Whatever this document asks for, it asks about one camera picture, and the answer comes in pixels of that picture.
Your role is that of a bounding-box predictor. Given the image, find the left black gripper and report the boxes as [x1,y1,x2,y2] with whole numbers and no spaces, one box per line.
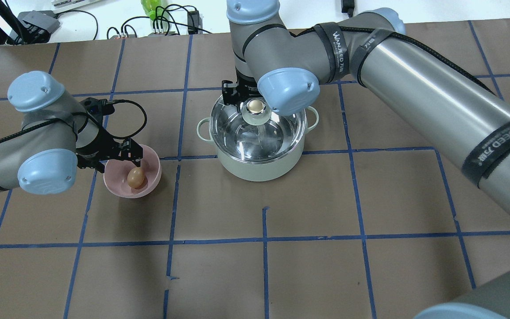
[76,98,143,172]

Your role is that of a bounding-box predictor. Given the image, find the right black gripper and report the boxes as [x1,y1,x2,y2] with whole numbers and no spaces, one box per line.
[221,71,260,117]

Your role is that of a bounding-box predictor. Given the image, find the brown egg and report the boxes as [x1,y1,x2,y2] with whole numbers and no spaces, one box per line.
[126,167,147,189]

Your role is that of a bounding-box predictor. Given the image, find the glass pot lid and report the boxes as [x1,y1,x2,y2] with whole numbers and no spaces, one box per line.
[209,97,312,163]

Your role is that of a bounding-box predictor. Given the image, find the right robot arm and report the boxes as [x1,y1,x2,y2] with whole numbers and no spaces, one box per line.
[222,0,510,319]

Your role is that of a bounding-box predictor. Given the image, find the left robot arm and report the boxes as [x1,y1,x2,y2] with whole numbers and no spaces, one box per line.
[0,70,143,195]

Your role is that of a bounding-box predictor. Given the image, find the pink bowl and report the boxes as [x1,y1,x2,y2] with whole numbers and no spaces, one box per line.
[103,144,162,198]

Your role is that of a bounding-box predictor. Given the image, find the black power adapter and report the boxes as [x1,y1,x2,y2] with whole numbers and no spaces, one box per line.
[187,10,201,34]

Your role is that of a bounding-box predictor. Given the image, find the green plastic bottle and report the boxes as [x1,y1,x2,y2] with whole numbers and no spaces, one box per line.
[140,0,167,21]

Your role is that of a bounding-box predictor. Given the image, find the black camera stand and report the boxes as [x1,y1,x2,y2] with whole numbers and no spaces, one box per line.
[0,0,60,45]

